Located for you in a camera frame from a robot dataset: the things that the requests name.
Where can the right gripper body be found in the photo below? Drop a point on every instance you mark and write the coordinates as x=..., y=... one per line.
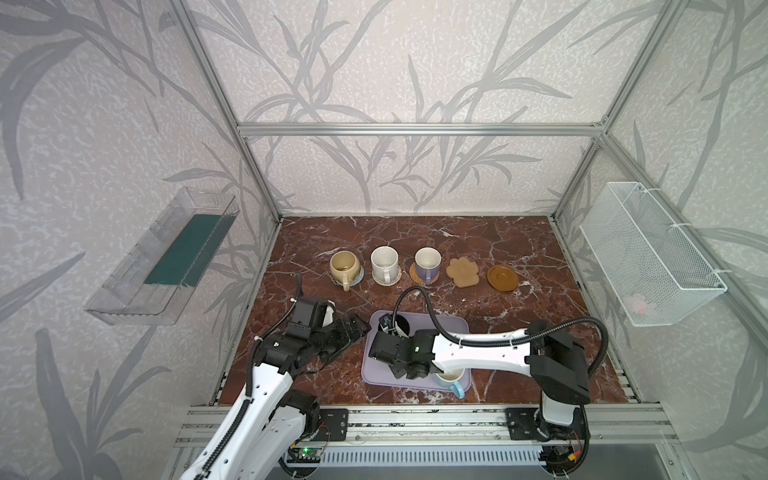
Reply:
x=387, y=348

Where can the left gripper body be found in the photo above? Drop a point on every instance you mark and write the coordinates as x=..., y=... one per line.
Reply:
x=339, y=330

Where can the white mug blue outside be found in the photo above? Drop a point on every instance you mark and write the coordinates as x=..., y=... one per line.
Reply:
x=452, y=381

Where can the blue-grey round coaster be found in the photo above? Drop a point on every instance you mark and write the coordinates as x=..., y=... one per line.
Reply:
x=352, y=282

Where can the white patterned round coaster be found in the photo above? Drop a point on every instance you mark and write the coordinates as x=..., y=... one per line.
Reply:
x=387, y=278

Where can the beige ceramic mug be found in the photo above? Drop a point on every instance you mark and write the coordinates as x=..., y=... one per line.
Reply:
x=345, y=265

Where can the white speckled mug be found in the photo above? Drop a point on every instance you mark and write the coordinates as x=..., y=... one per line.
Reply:
x=384, y=258

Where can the woven rattan round coaster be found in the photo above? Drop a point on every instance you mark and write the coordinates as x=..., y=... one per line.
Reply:
x=415, y=276

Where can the white mug purple handle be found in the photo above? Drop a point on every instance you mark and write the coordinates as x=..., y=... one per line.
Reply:
x=427, y=263

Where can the cork paw-shaped coaster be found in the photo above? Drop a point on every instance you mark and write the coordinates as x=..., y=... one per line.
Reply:
x=463, y=272

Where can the brown wooden round coaster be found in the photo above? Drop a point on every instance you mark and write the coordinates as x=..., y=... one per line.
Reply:
x=502, y=278

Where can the black mug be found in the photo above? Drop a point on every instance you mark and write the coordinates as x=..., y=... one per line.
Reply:
x=395, y=325

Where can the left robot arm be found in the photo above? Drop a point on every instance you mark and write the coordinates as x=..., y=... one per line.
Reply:
x=269, y=416

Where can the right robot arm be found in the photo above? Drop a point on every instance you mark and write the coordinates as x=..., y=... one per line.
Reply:
x=544, y=352

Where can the lavender tray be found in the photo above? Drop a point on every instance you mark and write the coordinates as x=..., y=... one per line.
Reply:
x=376, y=373

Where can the green circuit board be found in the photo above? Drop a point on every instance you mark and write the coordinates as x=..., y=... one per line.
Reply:
x=306, y=454

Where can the pink object in basket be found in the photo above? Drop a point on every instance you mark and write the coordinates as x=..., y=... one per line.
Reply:
x=638, y=304

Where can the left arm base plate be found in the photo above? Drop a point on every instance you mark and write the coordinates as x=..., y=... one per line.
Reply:
x=333, y=425

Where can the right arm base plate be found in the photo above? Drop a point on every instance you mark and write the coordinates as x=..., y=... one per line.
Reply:
x=527, y=423

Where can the clear plastic wall bin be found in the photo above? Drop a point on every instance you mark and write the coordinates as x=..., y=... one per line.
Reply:
x=155, y=281

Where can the aluminium mounting rail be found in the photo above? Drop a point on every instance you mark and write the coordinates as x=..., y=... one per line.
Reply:
x=486, y=423

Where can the white wire mesh basket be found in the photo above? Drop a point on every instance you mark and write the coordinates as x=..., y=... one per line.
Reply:
x=642, y=249

